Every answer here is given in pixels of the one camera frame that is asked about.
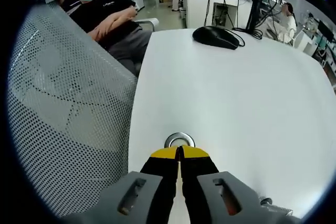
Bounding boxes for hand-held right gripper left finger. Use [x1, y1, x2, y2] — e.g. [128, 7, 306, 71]
[62, 147, 181, 224]

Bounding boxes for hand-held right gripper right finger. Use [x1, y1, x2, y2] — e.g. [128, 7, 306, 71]
[180, 144, 302, 224]

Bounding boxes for large steel washer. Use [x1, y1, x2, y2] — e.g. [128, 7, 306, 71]
[164, 132, 196, 149]

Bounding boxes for grey chair armrest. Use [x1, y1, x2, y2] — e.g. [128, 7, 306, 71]
[135, 17, 160, 32]

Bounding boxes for grey mesh office chair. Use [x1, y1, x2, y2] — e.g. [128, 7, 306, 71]
[7, 0, 139, 217]

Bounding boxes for black computer mouse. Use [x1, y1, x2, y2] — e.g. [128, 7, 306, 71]
[192, 25, 241, 51]

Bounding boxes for black laptop stand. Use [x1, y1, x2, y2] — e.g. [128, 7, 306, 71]
[245, 0, 264, 33]

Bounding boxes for hanging black cables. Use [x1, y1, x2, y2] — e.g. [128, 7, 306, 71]
[204, 0, 264, 40]

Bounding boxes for black mouse cable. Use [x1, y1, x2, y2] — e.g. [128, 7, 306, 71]
[226, 27, 246, 48]

